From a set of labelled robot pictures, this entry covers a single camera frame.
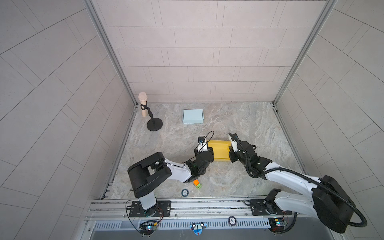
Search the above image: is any yellow paper box stack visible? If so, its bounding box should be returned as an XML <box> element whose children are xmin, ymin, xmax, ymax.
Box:
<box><xmin>208</xmin><ymin>140</ymin><xmax>231</xmax><ymax>162</ymax></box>

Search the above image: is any light blue paper box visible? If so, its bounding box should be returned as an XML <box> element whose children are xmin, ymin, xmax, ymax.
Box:
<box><xmin>183</xmin><ymin>109</ymin><xmax>204</xmax><ymax>124</ymax></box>

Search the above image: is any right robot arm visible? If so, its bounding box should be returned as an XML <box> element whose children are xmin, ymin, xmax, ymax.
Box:
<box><xmin>229</xmin><ymin>134</ymin><xmax>367</xmax><ymax>234</ymax></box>

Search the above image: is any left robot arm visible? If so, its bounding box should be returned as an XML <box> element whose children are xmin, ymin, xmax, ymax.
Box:
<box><xmin>127</xmin><ymin>147</ymin><xmax>214</xmax><ymax>211</ymax></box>

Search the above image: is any orange green toy block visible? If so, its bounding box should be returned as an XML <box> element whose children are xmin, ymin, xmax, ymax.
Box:
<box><xmin>193</xmin><ymin>180</ymin><xmax>202</xmax><ymax>190</ymax></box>

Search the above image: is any round black white disc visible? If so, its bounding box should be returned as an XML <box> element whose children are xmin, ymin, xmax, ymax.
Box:
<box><xmin>228</xmin><ymin>216</ymin><xmax>237</xmax><ymax>227</ymax></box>

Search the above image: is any black microphone stand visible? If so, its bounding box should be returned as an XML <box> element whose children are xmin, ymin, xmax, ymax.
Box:
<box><xmin>141</xmin><ymin>104</ymin><xmax>163</xmax><ymax>132</ymax></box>

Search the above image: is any blue sticker marker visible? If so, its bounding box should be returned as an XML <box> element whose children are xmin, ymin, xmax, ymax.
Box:
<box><xmin>190</xmin><ymin>223</ymin><xmax>207</xmax><ymax>236</ymax></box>

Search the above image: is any right green circuit board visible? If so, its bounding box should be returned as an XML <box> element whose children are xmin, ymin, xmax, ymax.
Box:
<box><xmin>268</xmin><ymin>218</ymin><xmax>287</xmax><ymax>232</ymax></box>

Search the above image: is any green circuit board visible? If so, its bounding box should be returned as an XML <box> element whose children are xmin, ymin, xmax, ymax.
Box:
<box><xmin>268</xmin><ymin>218</ymin><xmax>287</xmax><ymax>232</ymax></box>
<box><xmin>139</xmin><ymin>221</ymin><xmax>159</xmax><ymax>236</ymax></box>

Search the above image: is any left green circuit board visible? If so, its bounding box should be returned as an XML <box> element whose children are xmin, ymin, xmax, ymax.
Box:
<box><xmin>139</xmin><ymin>221</ymin><xmax>159</xmax><ymax>236</ymax></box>

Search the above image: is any beige microphone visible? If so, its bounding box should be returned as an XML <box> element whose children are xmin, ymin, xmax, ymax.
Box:
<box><xmin>138</xmin><ymin>92</ymin><xmax>148</xmax><ymax>118</ymax></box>

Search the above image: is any black corrugated cable conduit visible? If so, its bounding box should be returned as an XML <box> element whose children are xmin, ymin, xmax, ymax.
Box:
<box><xmin>245</xmin><ymin>166</ymin><xmax>368</xmax><ymax>228</ymax></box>

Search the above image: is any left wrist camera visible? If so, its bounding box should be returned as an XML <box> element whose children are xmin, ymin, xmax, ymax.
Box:
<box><xmin>197</xmin><ymin>136</ymin><xmax>208</xmax><ymax>153</ymax></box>

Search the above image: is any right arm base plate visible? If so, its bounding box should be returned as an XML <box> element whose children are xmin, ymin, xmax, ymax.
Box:
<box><xmin>244</xmin><ymin>199</ymin><xmax>293</xmax><ymax>216</ymax></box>

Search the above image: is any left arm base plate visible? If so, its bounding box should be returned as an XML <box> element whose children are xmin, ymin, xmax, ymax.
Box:
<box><xmin>129</xmin><ymin>201</ymin><xmax>172</xmax><ymax>218</ymax></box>

